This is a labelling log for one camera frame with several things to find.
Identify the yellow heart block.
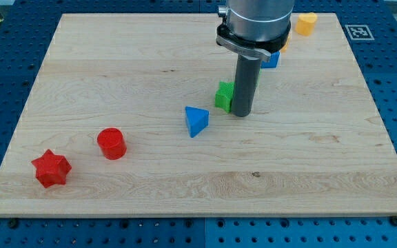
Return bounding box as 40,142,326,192
295,12,318,37

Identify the wooden board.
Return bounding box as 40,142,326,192
0,13,397,218

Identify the green star block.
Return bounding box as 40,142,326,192
214,81,234,113

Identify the red star block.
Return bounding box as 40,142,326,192
31,149,72,188

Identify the white fiducial marker tag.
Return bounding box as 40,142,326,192
345,24,374,41

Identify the red cylinder block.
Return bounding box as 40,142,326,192
97,127,127,160

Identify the blue cube block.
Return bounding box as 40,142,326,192
261,51,281,69

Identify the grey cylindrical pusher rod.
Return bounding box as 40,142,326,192
231,55,261,117

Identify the blue triangle block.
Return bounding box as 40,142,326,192
185,106,210,138

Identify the yellow block behind arm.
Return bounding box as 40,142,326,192
280,35,292,52

